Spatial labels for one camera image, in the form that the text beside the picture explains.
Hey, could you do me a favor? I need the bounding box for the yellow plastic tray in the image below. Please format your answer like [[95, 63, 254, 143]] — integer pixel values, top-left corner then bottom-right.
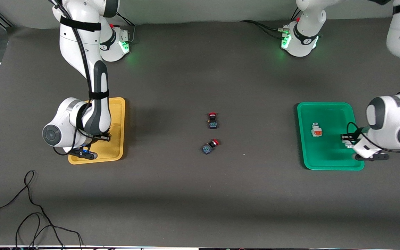
[[68, 97, 126, 165]]

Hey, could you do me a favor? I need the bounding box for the green plastic tray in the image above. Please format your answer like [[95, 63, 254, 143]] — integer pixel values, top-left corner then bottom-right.
[[297, 102, 365, 171]]

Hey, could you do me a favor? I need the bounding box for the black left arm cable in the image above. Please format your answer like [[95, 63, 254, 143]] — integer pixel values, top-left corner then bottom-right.
[[346, 0, 400, 153]]

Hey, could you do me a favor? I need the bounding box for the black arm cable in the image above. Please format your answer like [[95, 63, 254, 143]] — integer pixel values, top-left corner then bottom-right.
[[49, 0, 94, 157], [346, 0, 400, 153]]

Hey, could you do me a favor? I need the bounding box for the thin black loose cable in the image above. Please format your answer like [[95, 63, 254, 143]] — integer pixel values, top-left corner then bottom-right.
[[15, 212, 83, 250], [0, 170, 65, 250]]

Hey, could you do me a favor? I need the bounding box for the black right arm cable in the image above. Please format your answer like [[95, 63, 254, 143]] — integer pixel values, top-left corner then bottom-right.
[[49, 0, 94, 157]]

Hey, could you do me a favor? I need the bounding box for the black right base cable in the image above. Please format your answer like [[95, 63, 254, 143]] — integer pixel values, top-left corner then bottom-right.
[[116, 12, 136, 44]]

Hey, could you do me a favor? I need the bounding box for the black base cable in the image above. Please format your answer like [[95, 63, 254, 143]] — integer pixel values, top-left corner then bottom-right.
[[240, 20, 285, 39], [116, 12, 136, 44]]

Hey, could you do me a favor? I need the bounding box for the black left base cable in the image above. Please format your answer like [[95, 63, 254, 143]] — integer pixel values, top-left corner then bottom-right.
[[240, 20, 285, 39]]

